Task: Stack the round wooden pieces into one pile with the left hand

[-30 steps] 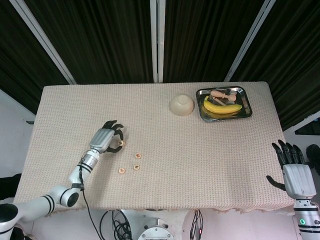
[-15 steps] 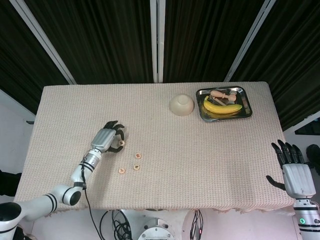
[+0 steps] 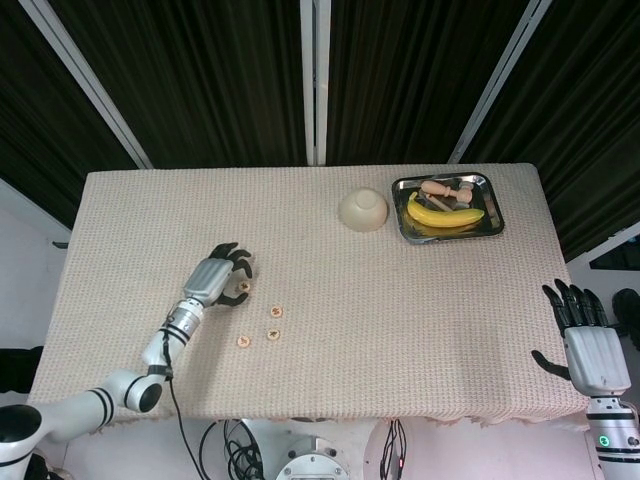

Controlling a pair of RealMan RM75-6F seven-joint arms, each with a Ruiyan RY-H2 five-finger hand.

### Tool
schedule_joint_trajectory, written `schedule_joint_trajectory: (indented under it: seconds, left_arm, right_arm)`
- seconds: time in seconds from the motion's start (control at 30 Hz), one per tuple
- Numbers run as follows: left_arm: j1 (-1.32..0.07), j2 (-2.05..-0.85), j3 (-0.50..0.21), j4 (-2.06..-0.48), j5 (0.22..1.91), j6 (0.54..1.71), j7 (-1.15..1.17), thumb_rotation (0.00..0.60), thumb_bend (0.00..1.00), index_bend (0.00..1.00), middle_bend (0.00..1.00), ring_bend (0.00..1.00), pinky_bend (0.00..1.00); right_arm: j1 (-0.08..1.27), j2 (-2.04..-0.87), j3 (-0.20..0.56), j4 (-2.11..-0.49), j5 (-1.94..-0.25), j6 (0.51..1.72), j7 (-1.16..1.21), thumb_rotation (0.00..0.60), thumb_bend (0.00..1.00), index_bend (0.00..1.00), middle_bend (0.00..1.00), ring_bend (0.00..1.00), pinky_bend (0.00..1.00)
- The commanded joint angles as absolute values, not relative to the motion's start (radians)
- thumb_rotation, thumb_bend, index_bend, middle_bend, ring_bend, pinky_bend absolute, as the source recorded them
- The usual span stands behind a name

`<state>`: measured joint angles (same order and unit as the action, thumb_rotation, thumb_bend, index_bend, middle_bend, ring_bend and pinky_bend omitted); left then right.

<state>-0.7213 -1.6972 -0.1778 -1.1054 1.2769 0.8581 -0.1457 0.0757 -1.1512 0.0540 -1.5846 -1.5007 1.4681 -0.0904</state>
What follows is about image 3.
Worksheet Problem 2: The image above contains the black curtain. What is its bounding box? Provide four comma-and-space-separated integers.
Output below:
462, 0, 640, 261
324, 0, 529, 166
0, 0, 139, 229
47, 0, 307, 169

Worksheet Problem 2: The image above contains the beige woven tablecloth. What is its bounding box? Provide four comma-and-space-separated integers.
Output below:
27, 162, 594, 434

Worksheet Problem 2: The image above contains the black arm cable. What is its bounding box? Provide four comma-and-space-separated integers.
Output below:
158, 329, 197, 480

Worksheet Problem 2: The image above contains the yellow banana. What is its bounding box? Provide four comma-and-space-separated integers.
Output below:
406, 191, 486, 229

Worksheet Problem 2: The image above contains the beige upturned bowl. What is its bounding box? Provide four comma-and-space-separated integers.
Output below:
337, 186, 390, 233

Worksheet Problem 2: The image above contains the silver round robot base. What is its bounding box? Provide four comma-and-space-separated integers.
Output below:
275, 434, 351, 480

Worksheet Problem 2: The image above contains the black cable with red plug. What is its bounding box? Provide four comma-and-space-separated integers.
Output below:
380, 418, 409, 476

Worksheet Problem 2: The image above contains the black coiled cable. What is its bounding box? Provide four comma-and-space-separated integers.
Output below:
199, 418, 264, 480

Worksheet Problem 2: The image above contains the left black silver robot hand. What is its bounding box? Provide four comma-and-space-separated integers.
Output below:
182, 242, 254, 309

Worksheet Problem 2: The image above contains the white frame post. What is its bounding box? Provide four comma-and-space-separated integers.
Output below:
447, 0, 554, 164
18, 0, 152, 170
298, 0, 332, 166

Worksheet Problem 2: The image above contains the rectangular metal tray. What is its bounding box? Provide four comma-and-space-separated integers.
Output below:
390, 172, 506, 246

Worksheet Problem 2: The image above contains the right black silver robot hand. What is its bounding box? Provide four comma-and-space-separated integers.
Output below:
531, 278, 632, 400

